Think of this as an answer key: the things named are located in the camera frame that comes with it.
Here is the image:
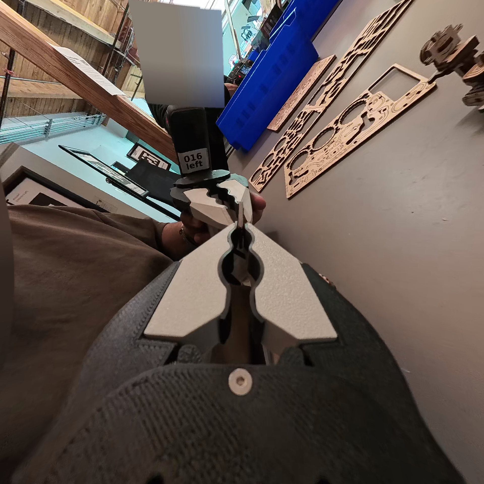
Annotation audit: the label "person's left forearm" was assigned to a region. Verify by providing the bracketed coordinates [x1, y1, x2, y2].
[161, 222, 184, 262]

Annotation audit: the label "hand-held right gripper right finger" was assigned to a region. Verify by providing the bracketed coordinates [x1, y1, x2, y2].
[242, 222, 339, 363]

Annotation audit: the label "small wooden slotted sheet piece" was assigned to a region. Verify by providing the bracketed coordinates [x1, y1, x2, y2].
[228, 201, 253, 287]

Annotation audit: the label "grey desk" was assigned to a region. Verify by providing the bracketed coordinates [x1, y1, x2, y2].
[227, 0, 484, 484]

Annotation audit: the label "white paper label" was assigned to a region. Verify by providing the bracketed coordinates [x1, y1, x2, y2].
[57, 45, 126, 96]

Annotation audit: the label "long wooden cutout sheet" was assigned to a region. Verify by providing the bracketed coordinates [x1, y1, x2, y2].
[250, 0, 414, 193]

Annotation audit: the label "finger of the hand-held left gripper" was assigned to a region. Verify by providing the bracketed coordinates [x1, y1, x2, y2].
[183, 188, 239, 230]
[219, 180, 254, 224]

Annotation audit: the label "reddish engraved wooden sheet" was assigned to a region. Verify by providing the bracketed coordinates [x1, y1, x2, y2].
[266, 55, 337, 132]

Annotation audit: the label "wooden shelving boards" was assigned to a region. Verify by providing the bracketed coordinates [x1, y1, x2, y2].
[0, 0, 146, 114]

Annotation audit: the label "wooden shelf beam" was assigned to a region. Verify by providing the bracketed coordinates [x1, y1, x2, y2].
[0, 8, 178, 161]

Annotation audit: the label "wooden motorcycle model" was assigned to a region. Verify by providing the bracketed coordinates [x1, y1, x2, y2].
[420, 24, 484, 112]

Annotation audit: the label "blue plastic bin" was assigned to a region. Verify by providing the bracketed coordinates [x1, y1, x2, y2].
[261, 0, 343, 48]
[216, 38, 318, 153]

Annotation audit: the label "black framed poster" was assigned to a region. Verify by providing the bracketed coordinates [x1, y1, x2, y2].
[58, 145, 150, 200]
[0, 166, 108, 213]

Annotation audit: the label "framed black-white marker sign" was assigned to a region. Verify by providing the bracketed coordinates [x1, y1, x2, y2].
[127, 143, 171, 171]

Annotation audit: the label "person's brown clothing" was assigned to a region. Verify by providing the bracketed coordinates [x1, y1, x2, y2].
[0, 204, 183, 473]

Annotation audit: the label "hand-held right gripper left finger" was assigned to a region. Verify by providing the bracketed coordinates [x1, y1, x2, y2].
[143, 223, 239, 359]

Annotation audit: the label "person's left hand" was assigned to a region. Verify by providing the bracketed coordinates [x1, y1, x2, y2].
[180, 194, 267, 251]

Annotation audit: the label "wooden sheet with round holes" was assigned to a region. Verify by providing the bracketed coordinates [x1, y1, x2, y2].
[284, 64, 437, 200]

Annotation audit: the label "metal wire rack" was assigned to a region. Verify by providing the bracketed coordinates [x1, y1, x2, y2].
[0, 113, 107, 145]

